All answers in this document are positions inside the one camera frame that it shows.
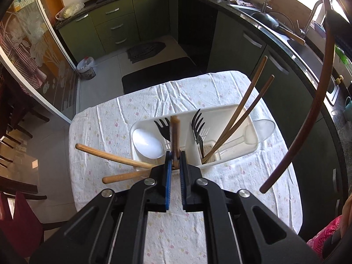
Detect steel sink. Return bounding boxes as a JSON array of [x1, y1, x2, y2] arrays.
[[229, 4, 339, 105]]

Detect patterned trash bin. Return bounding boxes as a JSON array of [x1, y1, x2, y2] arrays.
[[76, 57, 97, 81]]

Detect white plastic bag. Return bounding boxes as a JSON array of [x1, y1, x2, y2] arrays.
[[55, 3, 85, 20]]

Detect black floor mat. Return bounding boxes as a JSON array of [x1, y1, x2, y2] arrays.
[[121, 57, 203, 94]]

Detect grey floor mat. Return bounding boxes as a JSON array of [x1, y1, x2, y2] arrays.
[[126, 41, 167, 64]]

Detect light wooden chopstick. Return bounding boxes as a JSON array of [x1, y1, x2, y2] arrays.
[[205, 74, 275, 163], [102, 168, 151, 184], [75, 143, 159, 170], [170, 116, 181, 169]]

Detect wooden chopsticks pair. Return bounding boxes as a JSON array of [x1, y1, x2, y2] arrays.
[[202, 56, 268, 163]]

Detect dark reddish wooden chopstick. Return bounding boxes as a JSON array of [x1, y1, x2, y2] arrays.
[[259, 0, 336, 194]]

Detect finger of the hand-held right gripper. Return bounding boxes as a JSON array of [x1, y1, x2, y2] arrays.
[[327, 10, 352, 61]]

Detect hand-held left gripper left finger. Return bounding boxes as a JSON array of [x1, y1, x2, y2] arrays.
[[29, 151, 174, 264]]

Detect floral tablecloth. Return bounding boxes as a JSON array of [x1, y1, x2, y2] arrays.
[[68, 71, 303, 264]]

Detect clear plastic spoon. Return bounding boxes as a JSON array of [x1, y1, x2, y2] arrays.
[[212, 119, 276, 158]]

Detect dark wooden chair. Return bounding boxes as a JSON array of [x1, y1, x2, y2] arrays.
[[0, 69, 50, 146]]

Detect floral glass sliding door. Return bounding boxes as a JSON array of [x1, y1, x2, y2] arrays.
[[0, 0, 80, 124]]

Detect black built-in appliance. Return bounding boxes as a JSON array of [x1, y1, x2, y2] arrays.
[[177, 0, 218, 73]]

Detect white plastic spoon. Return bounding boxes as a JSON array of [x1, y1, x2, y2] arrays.
[[132, 128, 165, 159]]

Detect red cloth chair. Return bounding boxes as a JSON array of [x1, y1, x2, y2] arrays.
[[0, 191, 45, 257]]

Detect dark frying pan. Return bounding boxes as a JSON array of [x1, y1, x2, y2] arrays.
[[251, 12, 306, 46]]

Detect white plastic utensil container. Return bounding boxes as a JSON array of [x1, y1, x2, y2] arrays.
[[129, 103, 259, 175]]

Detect green sink cabinets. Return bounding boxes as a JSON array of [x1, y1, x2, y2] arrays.
[[207, 10, 345, 235]]

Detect wooden cutting board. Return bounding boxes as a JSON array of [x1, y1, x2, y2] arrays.
[[270, 0, 317, 31]]

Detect red checkered apron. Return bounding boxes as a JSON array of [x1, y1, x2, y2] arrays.
[[0, 19, 42, 89]]

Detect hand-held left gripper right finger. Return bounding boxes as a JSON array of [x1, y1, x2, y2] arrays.
[[180, 151, 321, 264]]

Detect chrome angled faucet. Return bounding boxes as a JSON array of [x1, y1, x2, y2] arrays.
[[302, 0, 325, 39]]

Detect green scouring pad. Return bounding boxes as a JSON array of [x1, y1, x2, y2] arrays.
[[334, 46, 352, 64]]

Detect green drawer cabinets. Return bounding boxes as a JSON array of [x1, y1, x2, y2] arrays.
[[56, 0, 180, 61]]

